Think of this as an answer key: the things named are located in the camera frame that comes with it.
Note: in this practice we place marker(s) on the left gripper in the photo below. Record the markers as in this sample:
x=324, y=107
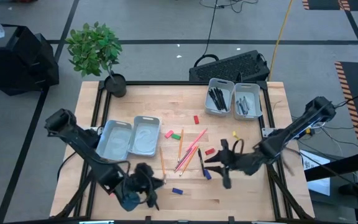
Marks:
x=141, y=183

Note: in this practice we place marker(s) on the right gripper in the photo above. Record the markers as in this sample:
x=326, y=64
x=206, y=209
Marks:
x=244, y=163

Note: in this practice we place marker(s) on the red eraser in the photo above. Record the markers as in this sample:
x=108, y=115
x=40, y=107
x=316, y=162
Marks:
x=196, y=119
x=210, y=152

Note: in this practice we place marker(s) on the orange pencil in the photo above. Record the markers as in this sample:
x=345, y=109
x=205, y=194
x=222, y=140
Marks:
x=162, y=163
x=180, y=145
x=189, y=161

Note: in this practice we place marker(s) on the grey pencil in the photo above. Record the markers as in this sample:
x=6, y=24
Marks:
x=183, y=159

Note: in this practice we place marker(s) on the green eraser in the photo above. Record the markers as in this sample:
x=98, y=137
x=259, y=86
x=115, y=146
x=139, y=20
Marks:
x=176, y=137

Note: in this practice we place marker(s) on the pink eraser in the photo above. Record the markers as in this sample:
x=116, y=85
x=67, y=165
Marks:
x=168, y=134

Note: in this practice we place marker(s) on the grey crayon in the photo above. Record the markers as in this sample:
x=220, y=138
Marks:
x=242, y=107
x=238, y=107
x=248, y=102
x=245, y=104

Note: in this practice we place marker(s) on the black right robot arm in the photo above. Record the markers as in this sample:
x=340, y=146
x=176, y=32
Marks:
x=291, y=130

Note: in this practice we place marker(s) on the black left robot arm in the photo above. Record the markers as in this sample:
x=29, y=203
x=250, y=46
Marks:
x=82, y=146

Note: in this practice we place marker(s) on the yellow gripper tag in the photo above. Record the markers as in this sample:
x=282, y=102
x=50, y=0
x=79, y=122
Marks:
x=235, y=135

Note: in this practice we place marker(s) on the grey plastic bin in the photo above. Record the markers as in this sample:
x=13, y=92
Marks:
x=145, y=138
x=255, y=93
x=210, y=109
x=113, y=143

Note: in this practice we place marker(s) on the white paper box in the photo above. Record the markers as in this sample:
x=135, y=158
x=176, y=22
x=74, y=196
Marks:
x=314, y=160

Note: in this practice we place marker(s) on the black keyboard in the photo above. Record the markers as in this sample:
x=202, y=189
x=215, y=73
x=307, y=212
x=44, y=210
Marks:
x=228, y=67

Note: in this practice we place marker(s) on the black stand beam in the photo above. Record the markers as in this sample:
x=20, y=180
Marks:
x=337, y=166

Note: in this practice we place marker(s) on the green potted plant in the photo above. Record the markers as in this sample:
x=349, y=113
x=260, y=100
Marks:
x=93, y=49

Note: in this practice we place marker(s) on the black stacked boxes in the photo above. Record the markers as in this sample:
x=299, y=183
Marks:
x=11, y=62

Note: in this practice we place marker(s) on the small black bracket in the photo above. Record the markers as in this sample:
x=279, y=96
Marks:
x=231, y=219
x=148, y=219

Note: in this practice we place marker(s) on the white frame bracket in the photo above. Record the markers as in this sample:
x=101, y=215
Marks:
x=266, y=132

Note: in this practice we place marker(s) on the black table frame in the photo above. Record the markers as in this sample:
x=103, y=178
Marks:
x=166, y=83

